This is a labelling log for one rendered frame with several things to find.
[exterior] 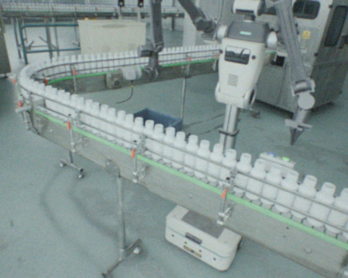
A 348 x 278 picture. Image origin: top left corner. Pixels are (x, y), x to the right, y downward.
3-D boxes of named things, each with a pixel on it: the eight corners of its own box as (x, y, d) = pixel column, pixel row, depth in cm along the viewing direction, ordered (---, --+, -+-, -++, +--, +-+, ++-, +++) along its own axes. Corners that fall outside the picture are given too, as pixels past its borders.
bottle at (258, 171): (258, 192, 113) (268, 158, 105) (260, 201, 108) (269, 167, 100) (244, 190, 114) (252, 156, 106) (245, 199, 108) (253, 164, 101)
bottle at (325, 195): (323, 219, 101) (339, 183, 93) (323, 230, 96) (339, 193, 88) (306, 214, 103) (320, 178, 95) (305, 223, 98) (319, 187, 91)
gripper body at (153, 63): (143, 68, 166) (144, 56, 162) (154, 65, 173) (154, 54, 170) (152, 70, 162) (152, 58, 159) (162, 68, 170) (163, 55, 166)
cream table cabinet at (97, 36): (130, 76, 615) (129, 19, 560) (145, 83, 573) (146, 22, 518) (82, 83, 553) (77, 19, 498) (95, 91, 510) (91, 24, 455)
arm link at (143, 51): (164, 46, 155) (158, 35, 158) (145, 47, 149) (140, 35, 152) (157, 61, 165) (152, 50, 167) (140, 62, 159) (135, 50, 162)
